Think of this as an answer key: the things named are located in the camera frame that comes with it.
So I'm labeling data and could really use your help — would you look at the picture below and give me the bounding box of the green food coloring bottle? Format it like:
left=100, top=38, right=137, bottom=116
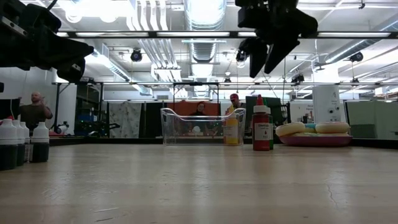
left=263, top=98, right=275, bottom=151

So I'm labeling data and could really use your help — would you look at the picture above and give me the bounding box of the thin hanging black cable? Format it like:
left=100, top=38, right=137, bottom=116
left=282, top=57, right=287, bottom=102

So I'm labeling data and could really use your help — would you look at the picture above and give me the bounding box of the silver ventilation duct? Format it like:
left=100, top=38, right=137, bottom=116
left=183, top=0, right=228, bottom=65

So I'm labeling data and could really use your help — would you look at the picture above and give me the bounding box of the white square column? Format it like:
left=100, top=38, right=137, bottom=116
left=312, top=85, right=341, bottom=124

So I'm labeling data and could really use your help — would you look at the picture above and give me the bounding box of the grey marbled curtain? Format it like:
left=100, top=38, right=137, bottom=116
left=108, top=101, right=143, bottom=139

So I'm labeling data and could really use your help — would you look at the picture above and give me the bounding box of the black screen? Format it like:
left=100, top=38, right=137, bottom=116
left=0, top=98, right=20, bottom=121

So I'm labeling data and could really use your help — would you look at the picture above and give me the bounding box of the pale green partition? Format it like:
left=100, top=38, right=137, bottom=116
left=346, top=101, right=398, bottom=141

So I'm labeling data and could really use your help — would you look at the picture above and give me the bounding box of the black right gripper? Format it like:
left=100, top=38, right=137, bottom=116
left=235, top=0, right=318, bottom=78

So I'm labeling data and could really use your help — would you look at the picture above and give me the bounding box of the red food coloring bottle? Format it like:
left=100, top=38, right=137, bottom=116
left=252, top=94, right=271, bottom=152

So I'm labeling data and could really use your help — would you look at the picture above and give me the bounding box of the small white-capped dropper bottle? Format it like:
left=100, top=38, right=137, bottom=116
left=12, top=119, right=26, bottom=167
left=0, top=118, right=19, bottom=171
left=30, top=121, right=50, bottom=164
left=20, top=121, right=31, bottom=163

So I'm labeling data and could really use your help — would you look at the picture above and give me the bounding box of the black overhead camera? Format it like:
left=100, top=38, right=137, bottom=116
left=235, top=39, right=251, bottom=62

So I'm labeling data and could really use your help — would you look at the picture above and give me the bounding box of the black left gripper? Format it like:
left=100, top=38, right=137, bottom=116
left=0, top=0, right=95, bottom=83

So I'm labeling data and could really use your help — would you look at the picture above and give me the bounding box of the yellow food coloring bottle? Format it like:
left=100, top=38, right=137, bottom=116
left=224, top=105, right=240, bottom=146

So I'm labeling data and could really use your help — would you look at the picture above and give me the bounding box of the orange partition panel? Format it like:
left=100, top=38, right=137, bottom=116
left=166, top=101, right=221, bottom=116

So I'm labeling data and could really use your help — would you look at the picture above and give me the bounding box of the black monitor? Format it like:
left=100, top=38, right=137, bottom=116
left=245, top=96, right=282, bottom=128

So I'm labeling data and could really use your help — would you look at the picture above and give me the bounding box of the black aluminium rig frame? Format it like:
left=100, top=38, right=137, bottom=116
left=49, top=30, right=398, bottom=149

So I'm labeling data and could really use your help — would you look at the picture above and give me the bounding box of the black background rig frame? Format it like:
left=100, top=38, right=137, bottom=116
left=51, top=81, right=105, bottom=138

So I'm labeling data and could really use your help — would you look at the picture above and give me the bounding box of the person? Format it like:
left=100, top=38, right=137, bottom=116
left=18, top=91, right=53, bottom=131
left=226, top=93, right=247, bottom=113
left=189, top=101, right=208, bottom=117

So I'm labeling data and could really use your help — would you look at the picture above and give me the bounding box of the clear plastic bin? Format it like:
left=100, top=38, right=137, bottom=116
left=160, top=108, right=246, bottom=146

